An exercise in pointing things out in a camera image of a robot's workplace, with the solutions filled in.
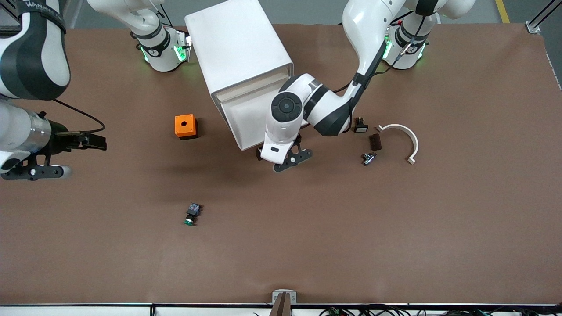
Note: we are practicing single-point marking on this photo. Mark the silver metal fitting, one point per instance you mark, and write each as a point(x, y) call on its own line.
point(369, 159)

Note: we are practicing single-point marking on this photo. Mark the green mushroom push button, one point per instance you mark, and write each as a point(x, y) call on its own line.
point(193, 210)

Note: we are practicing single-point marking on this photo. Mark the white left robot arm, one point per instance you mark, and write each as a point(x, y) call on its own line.
point(369, 26)

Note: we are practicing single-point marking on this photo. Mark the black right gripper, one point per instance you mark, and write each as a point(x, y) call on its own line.
point(60, 138)

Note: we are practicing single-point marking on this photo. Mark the orange button enclosure box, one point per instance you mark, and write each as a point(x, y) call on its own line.
point(179, 129)

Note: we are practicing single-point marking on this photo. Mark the grey camera stand bracket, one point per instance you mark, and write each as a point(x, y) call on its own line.
point(284, 297)

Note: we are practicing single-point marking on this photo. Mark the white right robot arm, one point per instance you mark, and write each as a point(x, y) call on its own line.
point(17, 127)

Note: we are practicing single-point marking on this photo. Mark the aluminium frame post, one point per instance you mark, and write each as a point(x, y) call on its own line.
point(533, 27)

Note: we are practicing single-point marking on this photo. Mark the white rectangular push button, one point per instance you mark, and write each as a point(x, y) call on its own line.
point(361, 128)

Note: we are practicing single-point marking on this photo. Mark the white table edge rail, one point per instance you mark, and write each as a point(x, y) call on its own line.
point(88, 310)

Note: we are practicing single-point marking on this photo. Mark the brown table cover sheet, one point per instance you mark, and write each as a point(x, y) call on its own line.
point(281, 219)

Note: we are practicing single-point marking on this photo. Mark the dark brown terminal block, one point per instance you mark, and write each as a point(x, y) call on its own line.
point(376, 142)

